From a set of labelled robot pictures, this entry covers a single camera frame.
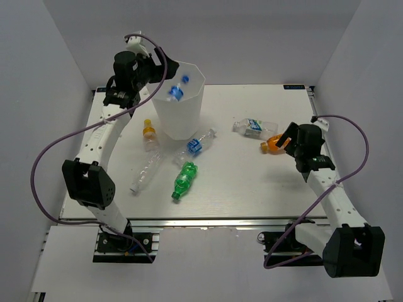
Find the orange plastic bottle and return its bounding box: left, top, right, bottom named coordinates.
left=260, top=134, right=290, bottom=154

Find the blue sticker right corner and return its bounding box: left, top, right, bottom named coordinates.
left=283, top=84, right=305, bottom=90

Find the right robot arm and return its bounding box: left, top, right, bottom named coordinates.
left=277, top=123, right=385, bottom=278

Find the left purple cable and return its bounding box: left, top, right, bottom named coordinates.
left=32, top=33, right=167, bottom=262

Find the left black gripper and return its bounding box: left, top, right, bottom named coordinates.
left=132, top=47, right=178, bottom=91

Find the long clear plastic bottle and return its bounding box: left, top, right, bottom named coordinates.
left=130, top=148, right=165, bottom=194

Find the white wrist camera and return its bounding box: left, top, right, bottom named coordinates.
left=310, top=116, right=329, bottom=133
left=124, top=31, right=150, bottom=58

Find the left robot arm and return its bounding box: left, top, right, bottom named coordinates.
left=62, top=47, right=179, bottom=251

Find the purple cable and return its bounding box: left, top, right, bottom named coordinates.
left=32, top=33, right=167, bottom=262
left=263, top=114, right=370, bottom=270

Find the green plastic bottle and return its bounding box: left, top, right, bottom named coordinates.
left=171, top=162, right=198, bottom=200

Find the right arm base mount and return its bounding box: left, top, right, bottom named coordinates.
left=257, top=220, right=323, bottom=269

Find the small blue label bottle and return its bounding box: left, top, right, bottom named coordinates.
left=167, top=74, right=190, bottom=102

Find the clear bottle orange cap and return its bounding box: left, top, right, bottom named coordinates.
left=142, top=119, right=160, bottom=152

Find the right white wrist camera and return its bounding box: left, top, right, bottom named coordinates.
left=310, top=116, right=329, bottom=133

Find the aluminium front rail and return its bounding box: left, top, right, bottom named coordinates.
left=56, top=216, right=328, bottom=230

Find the white octagonal plastic bin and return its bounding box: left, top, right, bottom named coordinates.
left=152, top=62, right=205, bottom=140

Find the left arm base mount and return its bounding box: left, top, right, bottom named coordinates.
left=93, top=230, right=159, bottom=264

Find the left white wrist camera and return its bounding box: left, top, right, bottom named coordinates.
left=124, top=31, right=150, bottom=58

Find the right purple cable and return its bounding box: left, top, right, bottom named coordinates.
left=263, top=114, right=370, bottom=270

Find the clear bottle green-blue label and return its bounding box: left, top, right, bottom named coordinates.
left=232, top=118, right=278, bottom=140

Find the clear bottle blue label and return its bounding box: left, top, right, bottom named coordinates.
left=173, top=128, right=217, bottom=167

